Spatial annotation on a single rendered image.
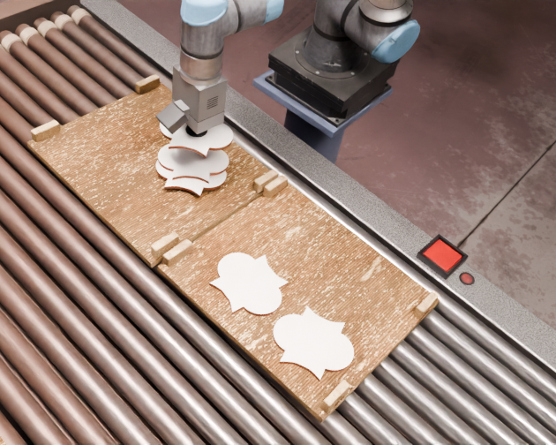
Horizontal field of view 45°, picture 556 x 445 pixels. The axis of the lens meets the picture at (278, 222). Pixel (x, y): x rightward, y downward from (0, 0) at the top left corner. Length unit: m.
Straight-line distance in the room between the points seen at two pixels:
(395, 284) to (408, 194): 1.55
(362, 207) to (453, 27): 2.60
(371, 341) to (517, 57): 2.85
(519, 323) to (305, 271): 0.43
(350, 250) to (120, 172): 0.50
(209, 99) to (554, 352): 0.80
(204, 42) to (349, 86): 0.58
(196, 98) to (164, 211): 0.25
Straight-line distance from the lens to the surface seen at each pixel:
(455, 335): 1.31
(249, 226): 1.33
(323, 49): 1.68
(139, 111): 1.56
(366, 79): 1.71
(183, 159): 1.41
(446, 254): 1.41
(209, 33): 1.17
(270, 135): 1.56
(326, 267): 1.30
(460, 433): 1.22
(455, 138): 3.20
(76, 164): 1.44
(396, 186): 2.86
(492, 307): 1.38
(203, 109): 1.25
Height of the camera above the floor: 1.95
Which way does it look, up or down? 49 degrees down
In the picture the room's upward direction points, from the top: 12 degrees clockwise
